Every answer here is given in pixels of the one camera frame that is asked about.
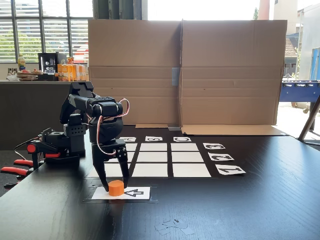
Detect round orange token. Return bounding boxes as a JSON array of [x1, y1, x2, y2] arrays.
[[108, 179, 125, 197]]

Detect white nine-square grid sheet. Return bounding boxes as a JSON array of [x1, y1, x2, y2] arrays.
[[87, 142, 213, 178]]

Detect white arrow paper sheet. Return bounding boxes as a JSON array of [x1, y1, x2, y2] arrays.
[[91, 186, 151, 200]]

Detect black bar clamp red knob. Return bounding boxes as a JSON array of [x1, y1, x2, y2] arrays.
[[26, 141, 62, 171]]

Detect orange juice cartons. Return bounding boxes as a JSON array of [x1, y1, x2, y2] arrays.
[[57, 63, 87, 82]]

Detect clear tape scraps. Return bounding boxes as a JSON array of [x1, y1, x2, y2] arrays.
[[154, 218, 196, 237]]

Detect grey tape strip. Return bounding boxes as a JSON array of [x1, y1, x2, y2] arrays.
[[171, 67, 181, 87]]

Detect narrower brown cardboard panel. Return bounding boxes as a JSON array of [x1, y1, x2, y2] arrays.
[[86, 19, 183, 129]]

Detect number 3 paper sheet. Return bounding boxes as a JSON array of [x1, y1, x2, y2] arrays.
[[202, 142, 226, 150]]

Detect black glass-front cabinet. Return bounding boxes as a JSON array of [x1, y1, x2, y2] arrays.
[[37, 52, 67, 75]]

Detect dark grey counter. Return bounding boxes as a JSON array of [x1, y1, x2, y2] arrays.
[[0, 80, 88, 151]]

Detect number 2 paper sheet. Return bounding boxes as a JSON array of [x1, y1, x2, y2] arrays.
[[208, 153, 235, 162]]

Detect wooden food tray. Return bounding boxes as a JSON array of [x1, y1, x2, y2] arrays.
[[16, 69, 45, 82]]

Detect number 1 paper sheet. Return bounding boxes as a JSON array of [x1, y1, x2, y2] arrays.
[[215, 164, 247, 176]]

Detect yellow bottle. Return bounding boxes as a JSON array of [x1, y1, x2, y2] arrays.
[[17, 54, 27, 72]]

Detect wider brown cardboard panel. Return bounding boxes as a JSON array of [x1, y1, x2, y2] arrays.
[[179, 18, 289, 137]]

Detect blue foosball table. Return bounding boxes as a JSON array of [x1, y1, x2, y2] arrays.
[[279, 79, 320, 115]]

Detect metal table leg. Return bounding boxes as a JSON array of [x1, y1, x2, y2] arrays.
[[297, 96, 320, 146]]

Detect red and white servo cable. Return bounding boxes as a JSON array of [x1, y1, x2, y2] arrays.
[[95, 98, 131, 159]]

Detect black and red base cable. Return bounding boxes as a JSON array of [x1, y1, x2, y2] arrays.
[[13, 136, 42, 161]]

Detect red-handled spring clamp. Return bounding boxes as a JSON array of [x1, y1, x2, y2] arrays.
[[0, 159, 35, 190]]

